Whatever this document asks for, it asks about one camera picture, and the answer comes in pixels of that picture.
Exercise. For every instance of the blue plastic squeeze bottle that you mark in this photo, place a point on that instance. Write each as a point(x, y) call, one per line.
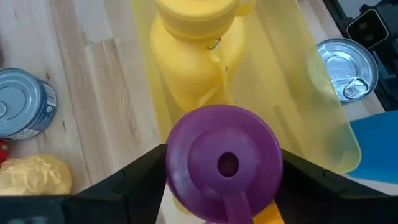
point(376, 146)

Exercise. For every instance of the blue-labelled tin can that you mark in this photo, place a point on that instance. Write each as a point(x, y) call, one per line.
point(21, 102)

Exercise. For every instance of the black table-level camera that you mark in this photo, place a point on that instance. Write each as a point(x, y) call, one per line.
point(367, 28)

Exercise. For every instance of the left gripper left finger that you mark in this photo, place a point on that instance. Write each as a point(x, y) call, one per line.
point(130, 199)

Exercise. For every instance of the yellow toy pear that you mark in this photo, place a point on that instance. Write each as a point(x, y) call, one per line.
point(34, 175)

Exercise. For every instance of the yellow plastic squeeze bottle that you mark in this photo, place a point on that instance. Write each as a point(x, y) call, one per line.
point(186, 68)

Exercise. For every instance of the orange elongated toy fruit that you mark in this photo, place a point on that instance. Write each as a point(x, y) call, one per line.
point(269, 216)

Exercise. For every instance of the yellow translucent plastic tray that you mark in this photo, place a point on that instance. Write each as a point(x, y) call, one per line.
point(280, 93)

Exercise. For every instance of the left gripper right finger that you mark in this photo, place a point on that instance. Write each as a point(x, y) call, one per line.
point(326, 202)

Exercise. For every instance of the green-labelled tuna can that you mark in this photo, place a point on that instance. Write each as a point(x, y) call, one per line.
point(345, 68)

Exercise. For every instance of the purple plastic squeeze bottle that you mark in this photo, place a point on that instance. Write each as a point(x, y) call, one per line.
point(224, 140)

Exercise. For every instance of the orange red toy mango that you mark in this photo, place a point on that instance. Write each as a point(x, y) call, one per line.
point(3, 152)

